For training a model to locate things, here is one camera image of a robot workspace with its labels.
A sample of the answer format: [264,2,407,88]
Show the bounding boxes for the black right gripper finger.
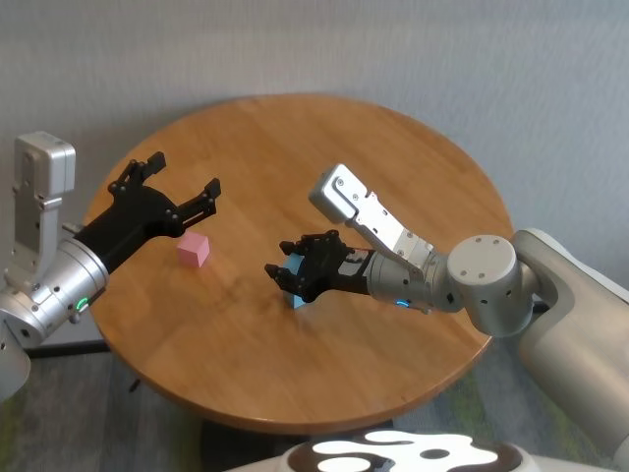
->
[278,229,346,259]
[263,263,315,304]

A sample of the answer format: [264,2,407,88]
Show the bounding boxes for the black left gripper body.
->
[73,184,179,274]

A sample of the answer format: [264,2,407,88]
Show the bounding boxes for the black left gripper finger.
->
[107,150,168,197]
[166,177,223,235]

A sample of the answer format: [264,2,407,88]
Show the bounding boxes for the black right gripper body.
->
[299,244,377,303]

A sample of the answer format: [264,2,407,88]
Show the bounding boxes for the pink cube block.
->
[176,232,211,269]

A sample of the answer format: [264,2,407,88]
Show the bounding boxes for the black floor bar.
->
[23,338,110,361]

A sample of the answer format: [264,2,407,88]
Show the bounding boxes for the white black robot torso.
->
[225,430,629,472]

